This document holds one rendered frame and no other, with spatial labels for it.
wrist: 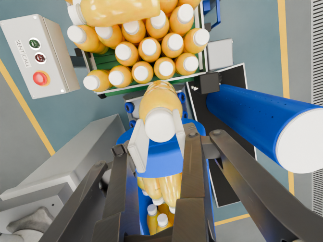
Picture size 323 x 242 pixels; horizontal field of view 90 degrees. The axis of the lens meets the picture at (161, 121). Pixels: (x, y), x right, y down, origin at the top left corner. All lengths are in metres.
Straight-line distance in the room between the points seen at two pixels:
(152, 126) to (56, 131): 1.80
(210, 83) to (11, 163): 2.21
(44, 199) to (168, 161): 0.54
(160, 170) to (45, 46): 0.44
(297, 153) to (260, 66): 1.18
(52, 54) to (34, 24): 0.07
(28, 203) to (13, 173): 1.64
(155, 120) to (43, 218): 0.70
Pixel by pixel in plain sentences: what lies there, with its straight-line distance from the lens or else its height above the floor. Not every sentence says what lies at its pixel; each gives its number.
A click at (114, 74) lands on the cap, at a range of 0.49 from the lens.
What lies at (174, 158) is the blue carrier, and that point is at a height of 1.23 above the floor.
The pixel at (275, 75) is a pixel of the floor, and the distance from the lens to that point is 1.97.
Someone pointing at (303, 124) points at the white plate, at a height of 1.04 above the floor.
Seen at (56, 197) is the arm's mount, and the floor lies 1.07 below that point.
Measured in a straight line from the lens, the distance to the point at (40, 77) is 0.55.
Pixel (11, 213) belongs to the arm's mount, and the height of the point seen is 1.08.
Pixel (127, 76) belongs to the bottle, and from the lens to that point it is 0.52.
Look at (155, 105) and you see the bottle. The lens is 0.22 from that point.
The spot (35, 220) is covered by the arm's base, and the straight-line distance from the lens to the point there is 0.84.
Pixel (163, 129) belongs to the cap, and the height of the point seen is 1.39.
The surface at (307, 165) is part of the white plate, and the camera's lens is 0.90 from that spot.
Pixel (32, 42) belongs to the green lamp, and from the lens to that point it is 0.56.
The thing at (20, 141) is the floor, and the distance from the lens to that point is 2.21.
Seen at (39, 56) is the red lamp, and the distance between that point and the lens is 0.55.
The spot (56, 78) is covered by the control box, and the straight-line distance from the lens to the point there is 0.55.
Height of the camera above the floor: 1.58
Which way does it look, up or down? 72 degrees down
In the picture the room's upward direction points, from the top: 172 degrees clockwise
